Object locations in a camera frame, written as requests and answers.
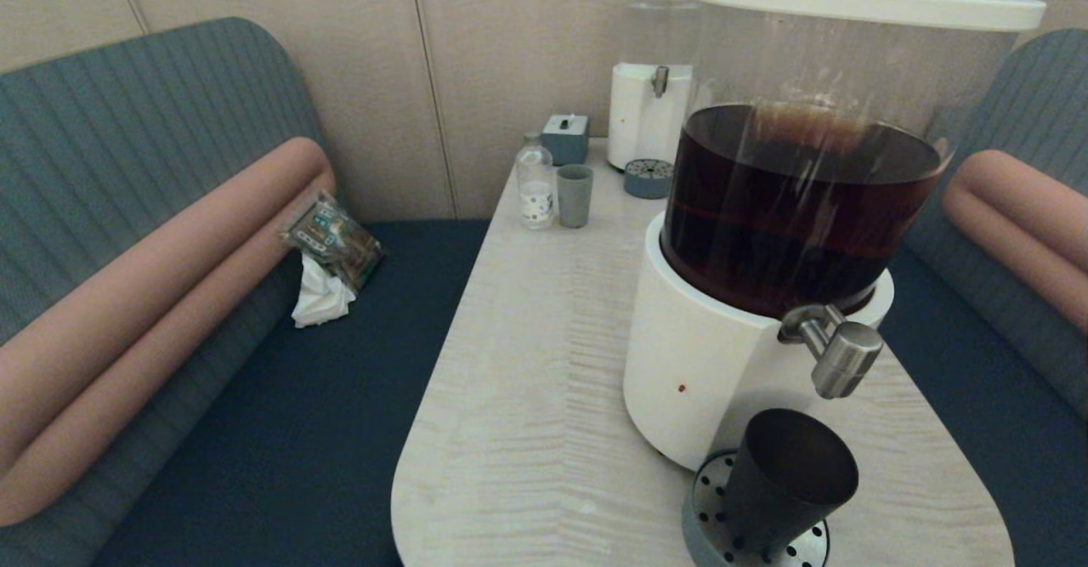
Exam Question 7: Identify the large silver dispenser tap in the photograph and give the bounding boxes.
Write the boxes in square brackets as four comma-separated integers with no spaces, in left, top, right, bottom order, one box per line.
[778,303,886,400]

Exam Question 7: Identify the black plastic cup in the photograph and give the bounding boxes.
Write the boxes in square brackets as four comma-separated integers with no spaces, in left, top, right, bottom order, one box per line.
[722,408,860,556]

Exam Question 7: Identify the grey-green cup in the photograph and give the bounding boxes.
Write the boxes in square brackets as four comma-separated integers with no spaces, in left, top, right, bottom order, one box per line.
[557,164,594,229]

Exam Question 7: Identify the clear plastic bottle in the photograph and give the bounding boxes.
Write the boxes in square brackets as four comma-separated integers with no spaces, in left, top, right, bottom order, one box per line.
[516,131,556,230]

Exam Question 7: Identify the blue-grey tissue box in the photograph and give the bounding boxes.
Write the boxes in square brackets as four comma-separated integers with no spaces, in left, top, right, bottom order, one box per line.
[541,113,590,167]

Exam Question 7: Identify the small grey drip tray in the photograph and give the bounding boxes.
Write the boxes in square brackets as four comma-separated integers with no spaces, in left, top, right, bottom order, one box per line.
[624,158,677,201]

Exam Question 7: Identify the small white clear dispenser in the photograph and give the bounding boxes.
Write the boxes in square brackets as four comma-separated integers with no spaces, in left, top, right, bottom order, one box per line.
[608,0,717,173]

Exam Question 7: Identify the large dispenser with dark tea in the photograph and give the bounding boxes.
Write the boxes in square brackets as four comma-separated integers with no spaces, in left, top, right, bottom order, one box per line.
[622,0,1034,473]

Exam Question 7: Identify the green snack packet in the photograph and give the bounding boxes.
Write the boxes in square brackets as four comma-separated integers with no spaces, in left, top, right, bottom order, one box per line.
[279,190,385,290]

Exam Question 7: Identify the crumpled white tissue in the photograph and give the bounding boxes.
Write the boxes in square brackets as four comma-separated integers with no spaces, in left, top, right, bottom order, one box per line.
[292,252,358,329]

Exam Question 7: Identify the pink cylindrical bolster cushion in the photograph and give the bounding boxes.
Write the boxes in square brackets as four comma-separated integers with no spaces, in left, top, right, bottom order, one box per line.
[950,149,1088,275]
[942,183,1088,334]
[0,136,331,474]
[0,167,338,527]

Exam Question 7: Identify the large grey perforated drip tray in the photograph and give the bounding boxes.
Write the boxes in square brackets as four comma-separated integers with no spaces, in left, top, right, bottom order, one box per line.
[681,451,830,567]

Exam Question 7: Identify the teal upholstered bench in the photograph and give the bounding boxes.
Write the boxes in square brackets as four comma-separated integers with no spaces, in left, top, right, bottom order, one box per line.
[880,27,1088,567]
[0,16,494,567]

